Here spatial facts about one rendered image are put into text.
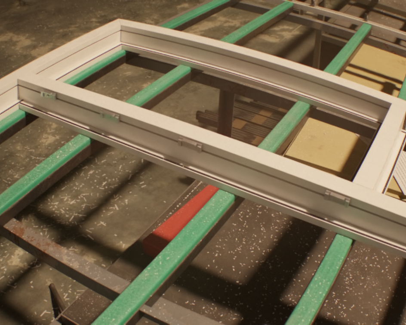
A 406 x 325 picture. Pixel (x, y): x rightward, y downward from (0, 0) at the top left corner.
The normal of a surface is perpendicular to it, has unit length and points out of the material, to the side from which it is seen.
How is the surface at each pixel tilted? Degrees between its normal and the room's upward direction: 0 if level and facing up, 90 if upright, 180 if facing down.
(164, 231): 0
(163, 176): 0
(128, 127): 90
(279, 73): 90
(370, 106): 90
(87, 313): 0
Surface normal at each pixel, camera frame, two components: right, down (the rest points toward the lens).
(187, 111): 0.04, -0.83
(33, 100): -0.52, 0.47
